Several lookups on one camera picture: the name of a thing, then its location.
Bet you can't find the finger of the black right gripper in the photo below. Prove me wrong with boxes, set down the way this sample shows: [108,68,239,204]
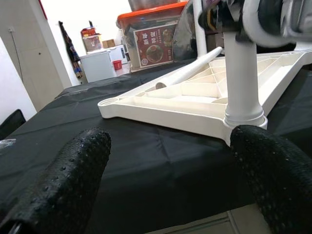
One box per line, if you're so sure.
[197,0,230,31]

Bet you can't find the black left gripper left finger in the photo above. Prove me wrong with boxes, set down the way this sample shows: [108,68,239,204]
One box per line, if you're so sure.
[0,128,112,234]

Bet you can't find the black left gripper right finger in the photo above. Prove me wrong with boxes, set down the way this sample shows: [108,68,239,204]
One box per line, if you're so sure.
[230,124,312,234]

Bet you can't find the white plastic table top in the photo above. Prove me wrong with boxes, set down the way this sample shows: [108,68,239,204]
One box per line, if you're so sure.
[97,50,312,147]

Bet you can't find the orange lid storage box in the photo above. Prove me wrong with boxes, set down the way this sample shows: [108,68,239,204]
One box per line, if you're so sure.
[116,1,190,28]

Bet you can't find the clear plastic wrapper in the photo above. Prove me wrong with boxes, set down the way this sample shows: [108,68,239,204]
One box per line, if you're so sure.
[0,138,17,149]

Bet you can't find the black fabric bag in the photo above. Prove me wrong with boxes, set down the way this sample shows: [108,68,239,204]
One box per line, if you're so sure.
[0,109,27,141]

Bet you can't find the black tablecloth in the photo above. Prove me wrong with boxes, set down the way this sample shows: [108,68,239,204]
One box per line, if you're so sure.
[0,64,312,234]

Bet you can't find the white upright appliance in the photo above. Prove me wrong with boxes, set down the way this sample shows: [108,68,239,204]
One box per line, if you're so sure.
[108,44,129,66]

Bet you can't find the red plastic bucket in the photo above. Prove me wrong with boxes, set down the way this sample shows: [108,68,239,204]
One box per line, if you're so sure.
[111,59,123,72]

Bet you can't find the white chest freezer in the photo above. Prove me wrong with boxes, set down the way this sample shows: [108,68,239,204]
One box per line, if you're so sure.
[79,50,118,83]

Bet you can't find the hanging patterned garment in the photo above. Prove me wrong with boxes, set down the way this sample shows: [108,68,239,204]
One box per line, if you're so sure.
[58,20,83,79]

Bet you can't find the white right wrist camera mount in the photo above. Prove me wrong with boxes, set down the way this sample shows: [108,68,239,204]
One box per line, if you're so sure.
[241,0,297,47]

